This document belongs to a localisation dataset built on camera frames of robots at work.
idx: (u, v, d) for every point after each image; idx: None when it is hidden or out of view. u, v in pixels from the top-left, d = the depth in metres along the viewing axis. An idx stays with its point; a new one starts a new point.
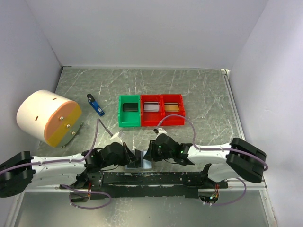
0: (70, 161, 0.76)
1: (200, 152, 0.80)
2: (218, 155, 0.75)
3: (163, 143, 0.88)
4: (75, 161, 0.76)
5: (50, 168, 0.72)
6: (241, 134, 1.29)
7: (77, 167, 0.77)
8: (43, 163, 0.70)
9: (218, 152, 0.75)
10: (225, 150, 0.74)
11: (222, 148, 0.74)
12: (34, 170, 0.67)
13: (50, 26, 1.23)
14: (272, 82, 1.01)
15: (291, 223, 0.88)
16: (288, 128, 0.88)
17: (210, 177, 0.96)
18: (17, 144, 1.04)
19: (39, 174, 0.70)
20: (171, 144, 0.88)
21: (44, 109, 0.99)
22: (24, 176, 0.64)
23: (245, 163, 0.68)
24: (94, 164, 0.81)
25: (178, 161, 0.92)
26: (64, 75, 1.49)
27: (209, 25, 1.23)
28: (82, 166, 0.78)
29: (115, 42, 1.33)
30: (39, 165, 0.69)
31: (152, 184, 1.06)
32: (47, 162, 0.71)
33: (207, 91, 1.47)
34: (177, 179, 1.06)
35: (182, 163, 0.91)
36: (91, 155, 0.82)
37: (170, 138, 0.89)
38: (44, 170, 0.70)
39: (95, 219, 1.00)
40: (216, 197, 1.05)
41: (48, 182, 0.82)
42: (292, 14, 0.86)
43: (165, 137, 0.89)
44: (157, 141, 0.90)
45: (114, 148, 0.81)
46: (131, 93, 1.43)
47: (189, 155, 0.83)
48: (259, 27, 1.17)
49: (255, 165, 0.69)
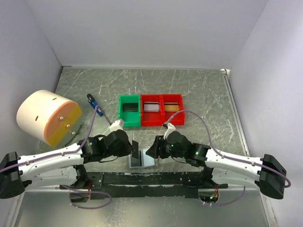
0: (63, 155, 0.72)
1: (222, 160, 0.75)
2: (246, 169, 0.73)
3: (176, 141, 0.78)
4: (67, 152, 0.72)
5: (41, 165, 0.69)
6: (241, 134, 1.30)
7: (72, 159, 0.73)
8: (31, 162, 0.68)
9: (246, 165, 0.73)
10: (255, 165, 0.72)
11: (253, 163, 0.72)
12: (21, 170, 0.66)
13: (50, 26, 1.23)
14: (272, 82, 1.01)
15: (291, 223, 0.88)
16: (289, 128, 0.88)
17: (215, 181, 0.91)
18: (16, 144, 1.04)
19: (31, 174, 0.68)
20: (183, 144, 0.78)
21: (44, 109, 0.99)
22: (11, 179, 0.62)
23: (274, 183, 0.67)
24: (94, 151, 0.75)
25: (189, 161, 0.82)
26: (64, 75, 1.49)
27: (209, 25, 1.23)
28: (77, 156, 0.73)
29: (115, 42, 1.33)
30: (25, 165, 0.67)
31: (152, 184, 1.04)
32: (35, 160, 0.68)
33: (207, 91, 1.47)
34: (178, 179, 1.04)
35: (195, 165, 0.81)
36: (89, 143, 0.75)
37: (183, 136, 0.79)
38: (33, 168, 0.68)
39: (95, 219, 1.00)
40: (216, 198, 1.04)
41: (49, 183, 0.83)
42: (292, 14, 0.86)
43: (178, 135, 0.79)
44: (170, 139, 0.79)
45: (120, 135, 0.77)
46: (131, 93, 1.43)
47: (207, 160, 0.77)
48: (259, 27, 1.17)
49: (282, 185, 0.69)
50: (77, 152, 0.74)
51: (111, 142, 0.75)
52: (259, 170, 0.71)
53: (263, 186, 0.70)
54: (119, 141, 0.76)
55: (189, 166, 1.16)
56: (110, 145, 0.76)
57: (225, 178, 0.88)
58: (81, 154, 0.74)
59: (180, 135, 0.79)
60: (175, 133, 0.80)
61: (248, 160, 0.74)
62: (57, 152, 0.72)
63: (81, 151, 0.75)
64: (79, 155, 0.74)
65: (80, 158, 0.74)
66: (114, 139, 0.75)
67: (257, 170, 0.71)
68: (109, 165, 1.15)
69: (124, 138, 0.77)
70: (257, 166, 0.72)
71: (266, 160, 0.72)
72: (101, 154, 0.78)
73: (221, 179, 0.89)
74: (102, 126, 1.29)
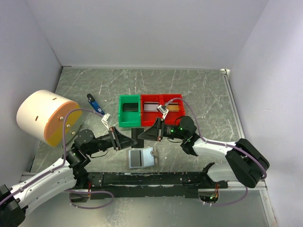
0: (52, 171, 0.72)
1: (205, 144, 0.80)
2: (220, 150, 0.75)
3: (187, 129, 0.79)
4: (56, 168, 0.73)
5: (35, 187, 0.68)
6: (241, 134, 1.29)
7: (62, 172, 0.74)
8: (24, 187, 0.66)
9: (221, 147, 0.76)
10: (228, 147, 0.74)
11: (226, 144, 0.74)
12: (18, 198, 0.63)
13: (51, 27, 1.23)
14: (272, 82, 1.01)
15: (291, 223, 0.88)
16: (289, 128, 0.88)
17: (211, 177, 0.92)
18: (17, 144, 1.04)
19: (28, 199, 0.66)
20: (192, 133, 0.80)
21: (44, 108, 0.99)
22: (11, 208, 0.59)
23: (244, 164, 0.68)
24: (80, 159, 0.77)
25: (182, 146, 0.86)
26: (64, 75, 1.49)
27: (209, 25, 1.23)
28: (66, 169, 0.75)
29: (115, 42, 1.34)
30: (20, 192, 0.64)
31: (152, 184, 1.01)
32: (28, 185, 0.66)
33: (207, 91, 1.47)
34: (177, 179, 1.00)
35: (186, 151, 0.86)
36: (73, 153, 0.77)
37: (195, 127, 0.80)
38: (28, 192, 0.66)
39: (95, 219, 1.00)
40: (215, 198, 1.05)
41: (48, 197, 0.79)
42: (293, 15, 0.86)
43: (191, 124, 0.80)
44: (182, 123, 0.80)
45: (84, 136, 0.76)
46: (131, 93, 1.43)
47: (194, 145, 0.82)
48: (259, 28, 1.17)
49: (254, 170, 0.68)
50: (64, 165, 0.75)
51: (79, 147, 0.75)
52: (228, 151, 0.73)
53: (234, 168, 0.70)
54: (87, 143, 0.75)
55: (190, 166, 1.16)
56: (84, 148, 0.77)
57: (219, 170, 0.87)
58: (68, 165, 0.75)
59: (192, 123, 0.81)
60: (190, 120, 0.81)
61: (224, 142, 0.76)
62: (46, 171, 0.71)
63: (67, 163, 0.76)
64: (67, 166, 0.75)
65: (69, 169, 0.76)
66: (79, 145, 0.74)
67: (227, 151, 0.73)
68: (109, 165, 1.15)
69: (90, 138, 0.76)
70: (229, 147, 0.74)
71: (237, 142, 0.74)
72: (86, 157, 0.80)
73: (217, 174, 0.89)
74: (102, 126, 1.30)
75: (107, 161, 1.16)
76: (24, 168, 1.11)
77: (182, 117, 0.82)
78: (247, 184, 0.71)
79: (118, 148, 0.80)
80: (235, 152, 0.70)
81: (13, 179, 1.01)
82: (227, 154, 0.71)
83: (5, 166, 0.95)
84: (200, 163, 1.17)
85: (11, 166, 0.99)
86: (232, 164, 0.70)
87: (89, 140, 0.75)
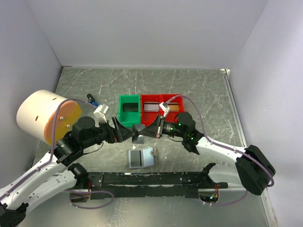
0: (39, 169, 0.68)
1: (210, 145, 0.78)
2: (228, 155, 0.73)
3: (185, 124, 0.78)
4: (42, 165, 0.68)
5: (22, 189, 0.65)
6: (241, 134, 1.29)
7: (50, 169, 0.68)
8: (11, 191, 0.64)
9: (229, 152, 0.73)
10: (237, 152, 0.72)
11: (235, 151, 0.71)
12: (4, 204, 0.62)
13: (51, 27, 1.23)
14: (272, 82, 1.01)
15: (291, 223, 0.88)
16: (289, 128, 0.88)
17: (210, 175, 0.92)
18: (16, 144, 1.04)
19: (18, 201, 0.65)
20: (191, 129, 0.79)
21: (44, 109, 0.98)
22: None
23: (253, 172, 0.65)
24: (73, 150, 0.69)
25: (183, 144, 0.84)
26: (64, 75, 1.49)
27: (209, 25, 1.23)
28: (54, 164, 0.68)
29: (115, 42, 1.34)
30: (6, 196, 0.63)
31: (152, 184, 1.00)
32: (13, 188, 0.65)
33: (207, 91, 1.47)
34: (177, 179, 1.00)
35: (188, 149, 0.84)
36: (65, 144, 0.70)
37: (194, 122, 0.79)
38: (15, 196, 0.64)
39: (95, 219, 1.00)
40: (216, 198, 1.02)
41: (48, 196, 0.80)
42: (293, 15, 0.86)
43: (190, 119, 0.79)
44: (181, 118, 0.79)
45: (82, 123, 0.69)
46: (131, 93, 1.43)
47: (198, 144, 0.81)
48: (259, 28, 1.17)
49: (262, 178, 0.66)
50: (51, 161, 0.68)
51: (77, 134, 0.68)
52: (238, 157, 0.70)
53: (241, 175, 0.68)
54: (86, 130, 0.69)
55: (190, 166, 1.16)
56: (81, 137, 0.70)
57: (220, 173, 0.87)
58: (57, 161, 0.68)
59: (191, 118, 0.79)
60: (188, 116, 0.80)
61: (232, 147, 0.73)
62: (32, 170, 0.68)
63: (55, 158, 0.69)
64: (55, 162, 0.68)
65: (58, 164, 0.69)
66: (78, 131, 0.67)
67: (237, 158, 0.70)
68: (109, 165, 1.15)
69: (90, 125, 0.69)
70: (238, 153, 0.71)
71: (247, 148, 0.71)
72: (79, 149, 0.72)
73: (218, 176, 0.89)
74: None
75: (107, 161, 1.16)
76: (24, 168, 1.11)
77: (180, 113, 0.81)
78: (253, 192, 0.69)
79: (121, 141, 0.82)
80: (244, 159, 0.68)
81: (13, 179, 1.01)
82: (236, 161, 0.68)
83: (5, 166, 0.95)
84: (200, 163, 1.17)
85: (11, 167, 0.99)
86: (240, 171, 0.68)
87: (90, 126, 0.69)
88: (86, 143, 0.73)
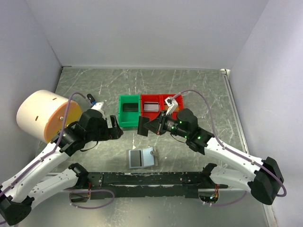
0: (42, 160, 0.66)
1: (223, 151, 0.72)
2: (245, 165, 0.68)
3: (186, 120, 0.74)
4: (45, 156, 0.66)
5: (26, 180, 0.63)
6: (241, 134, 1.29)
7: (54, 159, 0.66)
8: (15, 183, 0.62)
9: (245, 162, 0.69)
10: (254, 164, 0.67)
11: (253, 162, 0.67)
12: (9, 196, 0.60)
13: (51, 26, 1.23)
14: (272, 82, 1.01)
15: (291, 223, 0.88)
16: (289, 128, 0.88)
17: (212, 177, 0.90)
18: (16, 144, 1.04)
19: (23, 193, 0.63)
20: (193, 125, 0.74)
21: (44, 109, 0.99)
22: (4, 207, 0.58)
23: (269, 187, 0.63)
24: (76, 139, 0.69)
25: (187, 144, 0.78)
26: (64, 75, 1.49)
27: (209, 25, 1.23)
28: (57, 154, 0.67)
29: (115, 42, 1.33)
30: (11, 189, 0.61)
31: (152, 184, 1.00)
32: (17, 179, 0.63)
33: (207, 91, 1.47)
34: (177, 179, 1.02)
35: (193, 148, 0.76)
36: (68, 134, 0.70)
37: (196, 118, 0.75)
38: (20, 187, 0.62)
39: (95, 219, 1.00)
40: (215, 198, 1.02)
41: (53, 191, 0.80)
42: (292, 15, 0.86)
43: (191, 116, 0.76)
44: (181, 116, 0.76)
45: (93, 113, 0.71)
46: (131, 93, 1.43)
47: (208, 147, 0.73)
48: (258, 28, 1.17)
49: (274, 191, 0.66)
50: (55, 151, 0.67)
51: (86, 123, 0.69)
52: (256, 170, 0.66)
53: (255, 187, 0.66)
54: (94, 120, 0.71)
55: (190, 166, 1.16)
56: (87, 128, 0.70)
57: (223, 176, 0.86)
58: (59, 150, 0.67)
59: (192, 115, 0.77)
60: (189, 112, 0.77)
61: (249, 158, 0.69)
62: (35, 161, 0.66)
63: (58, 148, 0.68)
64: (58, 152, 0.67)
65: (62, 154, 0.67)
66: (88, 120, 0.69)
67: (254, 170, 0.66)
68: (109, 165, 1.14)
69: (99, 116, 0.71)
70: (256, 166, 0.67)
71: (268, 162, 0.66)
72: (82, 139, 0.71)
73: (220, 178, 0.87)
74: None
75: (107, 161, 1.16)
76: None
77: (181, 111, 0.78)
78: (260, 201, 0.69)
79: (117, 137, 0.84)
80: (264, 174, 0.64)
81: None
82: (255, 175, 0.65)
83: (5, 166, 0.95)
84: (200, 163, 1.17)
85: (11, 166, 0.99)
86: (255, 185, 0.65)
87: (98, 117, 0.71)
88: (89, 135, 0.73)
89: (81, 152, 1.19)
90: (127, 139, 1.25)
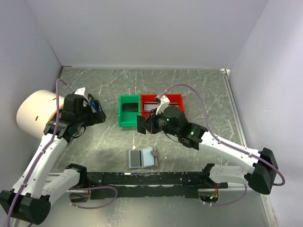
0: (44, 152, 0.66)
1: (218, 145, 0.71)
2: (242, 159, 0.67)
3: (173, 116, 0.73)
4: (46, 146, 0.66)
5: (37, 174, 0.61)
6: (241, 133, 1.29)
7: (55, 146, 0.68)
8: (27, 181, 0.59)
9: (243, 155, 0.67)
10: (252, 157, 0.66)
11: (250, 155, 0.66)
12: (28, 193, 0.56)
13: (51, 26, 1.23)
14: (272, 82, 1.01)
15: (291, 223, 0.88)
16: (289, 128, 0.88)
17: (212, 177, 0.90)
18: (16, 144, 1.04)
19: (38, 188, 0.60)
20: (181, 120, 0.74)
21: (44, 109, 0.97)
22: (27, 204, 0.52)
23: (268, 178, 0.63)
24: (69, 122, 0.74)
25: (180, 141, 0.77)
26: (64, 75, 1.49)
27: (209, 24, 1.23)
28: (57, 141, 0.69)
29: (115, 42, 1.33)
30: (25, 187, 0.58)
31: (152, 184, 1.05)
32: (28, 177, 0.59)
33: (207, 91, 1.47)
34: (177, 179, 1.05)
35: (187, 145, 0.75)
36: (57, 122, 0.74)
37: (182, 112, 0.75)
38: (34, 182, 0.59)
39: (95, 219, 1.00)
40: (215, 198, 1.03)
41: (62, 188, 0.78)
42: (292, 14, 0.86)
43: (176, 110, 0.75)
44: (167, 113, 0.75)
45: (73, 96, 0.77)
46: (131, 93, 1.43)
47: (201, 142, 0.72)
48: (259, 28, 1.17)
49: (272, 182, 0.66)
50: (53, 140, 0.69)
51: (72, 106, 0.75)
52: (255, 163, 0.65)
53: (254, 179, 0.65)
54: (77, 101, 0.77)
55: (190, 166, 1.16)
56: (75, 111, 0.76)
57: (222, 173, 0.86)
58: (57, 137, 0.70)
59: (177, 110, 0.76)
60: (173, 108, 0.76)
61: (246, 150, 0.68)
62: (37, 155, 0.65)
63: (55, 137, 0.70)
64: (57, 139, 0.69)
65: (61, 139, 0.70)
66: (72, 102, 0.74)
67: (253, 163, 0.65)
68: (109, 165, 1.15)
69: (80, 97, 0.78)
70: (254, 158, 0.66)
71: (265, 154, 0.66)
72: (74, 122, 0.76)
73: (219, 177, 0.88)
74: (102, 127, 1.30)
75: (107, 161, 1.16)
76: (24, 168, 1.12)
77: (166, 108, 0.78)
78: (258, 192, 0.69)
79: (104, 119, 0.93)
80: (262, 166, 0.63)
81: (13, 179, 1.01)
82: (254, 168, 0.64)
83: (5, 166, 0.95)
84: (200, 163, 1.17)
85: (11, 166, 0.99)
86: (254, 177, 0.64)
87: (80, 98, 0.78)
88: (78, 118, 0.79)
89: (81, 152, 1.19)
90: (127, 139, 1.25)
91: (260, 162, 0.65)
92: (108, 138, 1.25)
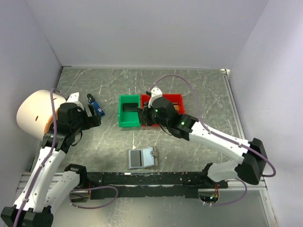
0: (43, 165, 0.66)
1: (208, 135, 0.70)
2: (232, 149, 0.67)
3: (161, 106, 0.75)
4: (45, 160, 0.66)
5: (39, 188, 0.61)
6: (241, 133, 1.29)
7: (54, 159, 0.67)
8: (28, 196, 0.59)
9: (233, 145, 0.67)
10: (242, 147, 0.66)
11: (240, 144, 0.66)
12: (30, 208, 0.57)
13: (51, 26, 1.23)
14: (272, 82, 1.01)
15: (291, 223, 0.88)
16: (289, 128, 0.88)
17: (210, 176, 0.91)
18: (16, 144, 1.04)
19: (40, 202, 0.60)
20: (169, 109, 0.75)
21: (45, 109, 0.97)
22: (30, 219, 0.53)
23: (257, 168, 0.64)
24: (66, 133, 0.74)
25: (171, 131, 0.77)
26: (64, 75, 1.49)
27: (209, 25, 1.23)
28: (56, 154, 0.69)
29: (115, 42, 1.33)
30: (27, 202, 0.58)
31: (152, 184, 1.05)
32: (29, 192, 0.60)
33: (207, 91, 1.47)
34: (177, 179, 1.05)
35: (178, 135, 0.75)
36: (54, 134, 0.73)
37: (170, 102, 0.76)
38: (35, 197, 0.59)
39: (95, 219, 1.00)
40: (216, 198, 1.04)
41: (63, 195, 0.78)
42: (292, 15, 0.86)
43: (164, 101, 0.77)
44: (156, 104, 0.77)
45: (66, 107, 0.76)
46: (131, 93, 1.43)
47: (192, 132, 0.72)
48: (259, 28, 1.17)
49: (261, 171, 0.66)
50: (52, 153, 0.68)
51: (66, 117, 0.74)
52: (244, 152, 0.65)
53: (245, 169, 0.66)
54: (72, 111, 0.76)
55: (189, 166, 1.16)
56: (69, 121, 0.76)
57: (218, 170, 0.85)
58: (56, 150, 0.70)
59: (166, 100, 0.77)
60: (162, 99, 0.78)
61: (236, 140, 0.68)
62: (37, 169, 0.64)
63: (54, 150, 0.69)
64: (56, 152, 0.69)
65: (59, 152, 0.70)
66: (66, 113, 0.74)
67: (242, 152, 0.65)
68: (109, 165, 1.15)
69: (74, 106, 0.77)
70: (244, 148, 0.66)
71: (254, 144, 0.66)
72: (70, 133, 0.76)
73: (217, 175, 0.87)
74: (102, 126, 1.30)
75: (107, 160, 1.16)
76: (25, 168, 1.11)
77: (155, 100, 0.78)
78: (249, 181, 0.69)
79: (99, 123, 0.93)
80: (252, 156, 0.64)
81: (13, 179, 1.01)
82: (244, 158, 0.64)
83: (6, 166, 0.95)
84: (200, 163, 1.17)
85: (11, 166, 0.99)
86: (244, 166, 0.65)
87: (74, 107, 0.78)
88: (74, 126, 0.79)
89: (81, 152, 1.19)
90: (127, 139, 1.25)
91: (249, 152, 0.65)
92: (108, 138, 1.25)
